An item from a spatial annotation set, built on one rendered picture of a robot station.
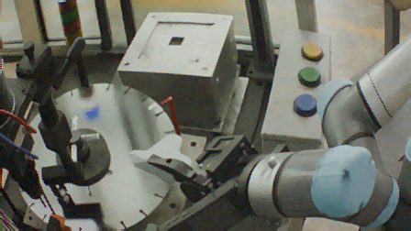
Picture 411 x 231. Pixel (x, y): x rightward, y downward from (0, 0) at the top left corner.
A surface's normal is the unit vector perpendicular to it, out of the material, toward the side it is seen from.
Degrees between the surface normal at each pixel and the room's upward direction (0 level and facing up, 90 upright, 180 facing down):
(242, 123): 0
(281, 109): 0
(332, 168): 35
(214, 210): 60
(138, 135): 0
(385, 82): 42
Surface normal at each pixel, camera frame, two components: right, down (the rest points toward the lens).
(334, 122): -0.81, -0.29
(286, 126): -0.12, -0.67
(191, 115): -0.25, 0.73
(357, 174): 0.61, -0.06
